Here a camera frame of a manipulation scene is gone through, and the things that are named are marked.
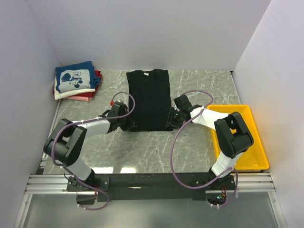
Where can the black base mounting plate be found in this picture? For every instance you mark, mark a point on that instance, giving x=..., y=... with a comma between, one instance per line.
x=149, y=186

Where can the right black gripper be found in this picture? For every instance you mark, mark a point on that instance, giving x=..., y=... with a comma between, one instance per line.
x=174, y=125

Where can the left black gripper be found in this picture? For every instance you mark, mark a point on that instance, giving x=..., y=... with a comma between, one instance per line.
x=130, y=125

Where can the yellow plastic tray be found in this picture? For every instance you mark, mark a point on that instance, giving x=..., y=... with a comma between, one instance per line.
x=254, y=159

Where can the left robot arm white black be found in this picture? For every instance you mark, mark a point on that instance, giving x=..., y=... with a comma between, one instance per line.
x=67, y=139

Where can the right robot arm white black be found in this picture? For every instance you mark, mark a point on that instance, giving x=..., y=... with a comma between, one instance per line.
x=234, y=138

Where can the pink folded t shirt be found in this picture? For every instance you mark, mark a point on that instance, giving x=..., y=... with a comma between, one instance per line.
x=80, y=98

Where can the black t shirt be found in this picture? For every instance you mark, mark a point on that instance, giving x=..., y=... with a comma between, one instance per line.
x=151, y=92

